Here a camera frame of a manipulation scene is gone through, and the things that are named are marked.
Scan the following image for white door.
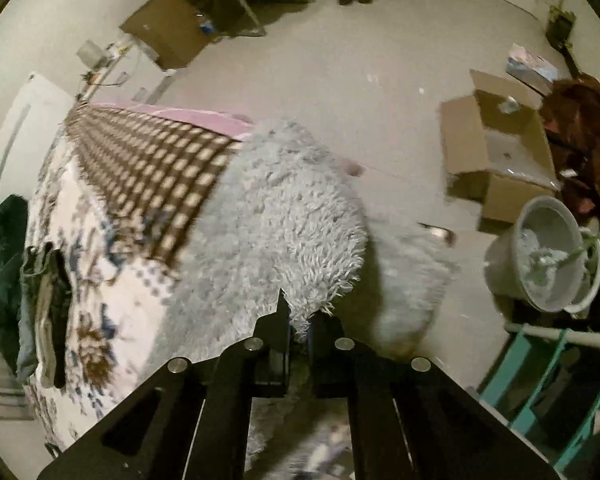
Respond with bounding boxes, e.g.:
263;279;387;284
0;72;76;241

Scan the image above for dark green cloth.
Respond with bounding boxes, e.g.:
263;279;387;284
0;194;31;371

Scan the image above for brown cardboard box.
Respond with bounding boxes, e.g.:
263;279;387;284
120;0;221;71

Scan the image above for floral plaid-edged blanket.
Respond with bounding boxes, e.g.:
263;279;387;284
22;102;253;453

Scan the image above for grey-blue folded garment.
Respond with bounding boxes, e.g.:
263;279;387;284
16;247;38;381

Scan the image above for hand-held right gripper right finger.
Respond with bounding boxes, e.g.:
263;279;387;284
310;312;563;480

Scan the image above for grey fluffy towel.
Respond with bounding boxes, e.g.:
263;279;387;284
150;119;461;480

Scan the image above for white plastic container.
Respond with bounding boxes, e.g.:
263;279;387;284
75;40;107;68

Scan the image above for white plastic bucket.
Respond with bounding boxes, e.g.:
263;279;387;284
482;195;600;313

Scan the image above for brown cloth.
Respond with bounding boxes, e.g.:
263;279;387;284
537;75;600;221

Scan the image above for colourful printed bag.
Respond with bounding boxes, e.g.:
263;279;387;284
505;42;559;83

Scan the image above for dark folded pants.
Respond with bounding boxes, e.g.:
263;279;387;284
47;242;74;388

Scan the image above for brown checkered blanket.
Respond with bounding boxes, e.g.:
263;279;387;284
87;101;366;177

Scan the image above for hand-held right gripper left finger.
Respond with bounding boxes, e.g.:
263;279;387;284
37;287;293;480

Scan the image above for shiny metal object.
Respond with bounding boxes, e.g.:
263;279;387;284
417;222;456;247

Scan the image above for open cardboard box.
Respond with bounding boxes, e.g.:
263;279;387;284
439;69;563;236

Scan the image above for white folded garment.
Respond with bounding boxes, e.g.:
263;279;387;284
32;250;53;388

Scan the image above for striped bed sheet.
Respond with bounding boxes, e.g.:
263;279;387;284
0;315;33;421

